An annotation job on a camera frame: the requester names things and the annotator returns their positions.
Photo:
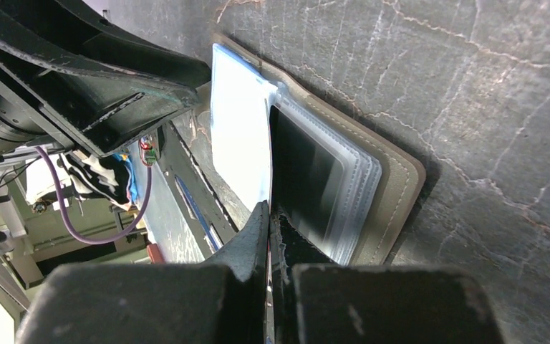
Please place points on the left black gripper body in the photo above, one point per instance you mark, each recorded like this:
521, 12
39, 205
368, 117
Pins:
23, 121

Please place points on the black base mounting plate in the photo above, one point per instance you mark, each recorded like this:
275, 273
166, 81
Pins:
197, 211

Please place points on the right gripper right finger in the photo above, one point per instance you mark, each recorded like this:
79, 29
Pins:
319, 301

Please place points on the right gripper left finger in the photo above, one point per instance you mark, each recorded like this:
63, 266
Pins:
219, 300

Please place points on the grey card holder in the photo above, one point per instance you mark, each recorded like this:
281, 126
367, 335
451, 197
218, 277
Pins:
347, 189

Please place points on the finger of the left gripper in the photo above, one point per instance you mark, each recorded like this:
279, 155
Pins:
101, 86

